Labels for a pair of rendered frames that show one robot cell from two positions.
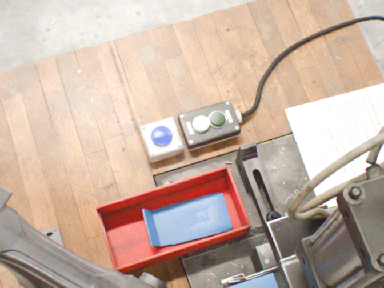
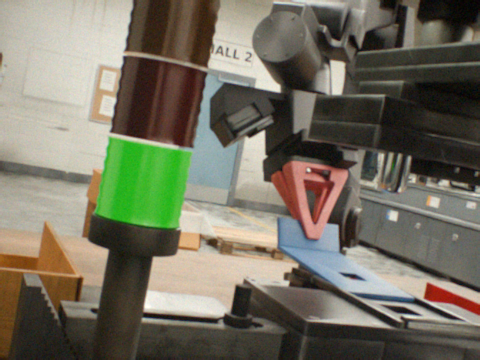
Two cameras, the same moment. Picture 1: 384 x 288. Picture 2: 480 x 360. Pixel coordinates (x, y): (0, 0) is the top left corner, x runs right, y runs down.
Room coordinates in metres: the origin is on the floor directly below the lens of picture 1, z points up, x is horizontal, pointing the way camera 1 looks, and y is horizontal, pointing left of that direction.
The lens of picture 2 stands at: (0.08, -0.76, 1.09)
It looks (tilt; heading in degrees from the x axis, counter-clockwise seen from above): 3 degrees down; 92
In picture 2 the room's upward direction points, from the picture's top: 11 degrees clockwise
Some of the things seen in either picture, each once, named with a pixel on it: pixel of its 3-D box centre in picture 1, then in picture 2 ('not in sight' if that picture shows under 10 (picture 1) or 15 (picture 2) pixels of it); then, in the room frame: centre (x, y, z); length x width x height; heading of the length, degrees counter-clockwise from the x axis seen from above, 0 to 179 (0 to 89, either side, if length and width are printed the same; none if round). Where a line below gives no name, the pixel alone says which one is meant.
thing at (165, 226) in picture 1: (187, 219); not in sight; (0.32, -0.01, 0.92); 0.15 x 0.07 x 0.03; 110
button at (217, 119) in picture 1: (217, 120); not in sight; (0.51, -0.04, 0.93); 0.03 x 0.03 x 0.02
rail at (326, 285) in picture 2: not in sight; (351, 311); (0.17, -0.20, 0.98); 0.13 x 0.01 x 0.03; 114
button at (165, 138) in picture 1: (161, 136); not in sight; (0.47, 0.06, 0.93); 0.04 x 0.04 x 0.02
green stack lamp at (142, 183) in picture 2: not in sight; (144, 181); (0.03, -0.45, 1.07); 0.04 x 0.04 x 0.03
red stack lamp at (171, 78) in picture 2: not in sight; (158, 103); (0.03, -0.45, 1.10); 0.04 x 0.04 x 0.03
